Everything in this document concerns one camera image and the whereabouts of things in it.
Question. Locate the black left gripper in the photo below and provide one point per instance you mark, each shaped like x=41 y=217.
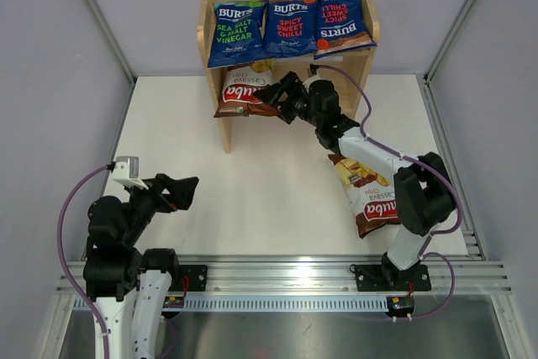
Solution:
x=181 y=192

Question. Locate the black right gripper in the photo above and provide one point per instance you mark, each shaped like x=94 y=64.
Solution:
x=271 y=95

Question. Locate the Chuba cassava chips bag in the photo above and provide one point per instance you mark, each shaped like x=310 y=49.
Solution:
x=241 y=83
x=371 y=196

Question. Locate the small blue Burts chilli bag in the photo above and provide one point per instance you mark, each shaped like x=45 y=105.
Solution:
x=290 y=28

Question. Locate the Burts sea salt vinegar bag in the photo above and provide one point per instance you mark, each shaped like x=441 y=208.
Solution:
x=237 y=36

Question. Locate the large blue Burts chilli bag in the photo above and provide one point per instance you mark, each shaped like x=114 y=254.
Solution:
x=340 y=27

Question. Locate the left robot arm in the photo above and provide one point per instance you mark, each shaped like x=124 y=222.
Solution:
x=128 y=288

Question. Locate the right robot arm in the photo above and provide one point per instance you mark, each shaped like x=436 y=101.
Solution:
x=424 y=195

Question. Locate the wooden two-tier shelf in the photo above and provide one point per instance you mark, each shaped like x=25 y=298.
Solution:
x=357 y=63

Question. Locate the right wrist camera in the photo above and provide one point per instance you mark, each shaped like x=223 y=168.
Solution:
x=313 y=76

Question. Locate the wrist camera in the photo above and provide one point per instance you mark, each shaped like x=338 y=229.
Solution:
x=313 y=76
x=126 y=172

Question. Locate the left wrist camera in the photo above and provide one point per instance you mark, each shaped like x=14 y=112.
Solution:
x=126 y=172

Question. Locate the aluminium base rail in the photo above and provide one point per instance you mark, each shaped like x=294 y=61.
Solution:
x=325 y=275

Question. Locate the white slotted cable duct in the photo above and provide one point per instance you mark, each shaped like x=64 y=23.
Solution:
x=286 y=303

